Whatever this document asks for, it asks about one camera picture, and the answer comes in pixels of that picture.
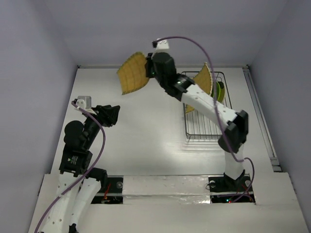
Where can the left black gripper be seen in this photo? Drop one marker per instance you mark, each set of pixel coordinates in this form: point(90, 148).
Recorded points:
point(108, 114)

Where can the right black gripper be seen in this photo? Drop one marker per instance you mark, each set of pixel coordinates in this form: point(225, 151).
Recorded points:
point(148, 67)

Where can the rounded bamboo tray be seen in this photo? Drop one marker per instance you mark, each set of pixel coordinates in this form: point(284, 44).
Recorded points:
point(132, 73)

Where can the square bamboo tray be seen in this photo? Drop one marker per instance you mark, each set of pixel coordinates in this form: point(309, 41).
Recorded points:
point(197, 96)

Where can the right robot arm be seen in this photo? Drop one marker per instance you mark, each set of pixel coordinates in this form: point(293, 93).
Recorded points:
point(233, 125)

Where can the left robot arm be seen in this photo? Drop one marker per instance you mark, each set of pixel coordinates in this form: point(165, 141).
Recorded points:
point(78, 180)

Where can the green plate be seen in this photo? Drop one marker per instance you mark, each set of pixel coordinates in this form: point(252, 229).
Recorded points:
point(220, 91)

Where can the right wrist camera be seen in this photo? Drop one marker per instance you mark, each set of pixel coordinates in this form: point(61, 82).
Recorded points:
point(160, 45)

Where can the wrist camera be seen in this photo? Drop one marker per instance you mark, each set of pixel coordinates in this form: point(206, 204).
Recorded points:
point(83, 102)
point(160, 45)

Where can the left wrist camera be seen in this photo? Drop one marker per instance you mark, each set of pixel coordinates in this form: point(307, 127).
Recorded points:
point(83, 102)

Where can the black wire dish rack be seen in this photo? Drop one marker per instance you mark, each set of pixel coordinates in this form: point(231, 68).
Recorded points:
point(198, 128)

